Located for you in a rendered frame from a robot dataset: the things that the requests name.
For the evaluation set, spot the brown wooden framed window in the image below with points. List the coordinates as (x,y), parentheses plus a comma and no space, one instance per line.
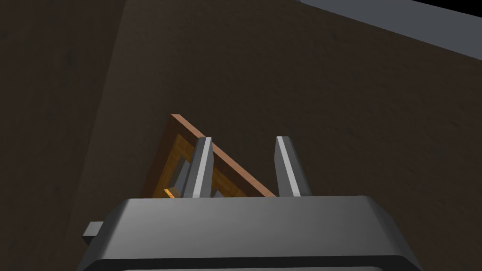
(229,169)

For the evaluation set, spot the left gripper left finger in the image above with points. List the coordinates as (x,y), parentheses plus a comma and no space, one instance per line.
(200,169)

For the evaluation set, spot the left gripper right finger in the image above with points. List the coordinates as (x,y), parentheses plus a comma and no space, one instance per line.
(290,169)

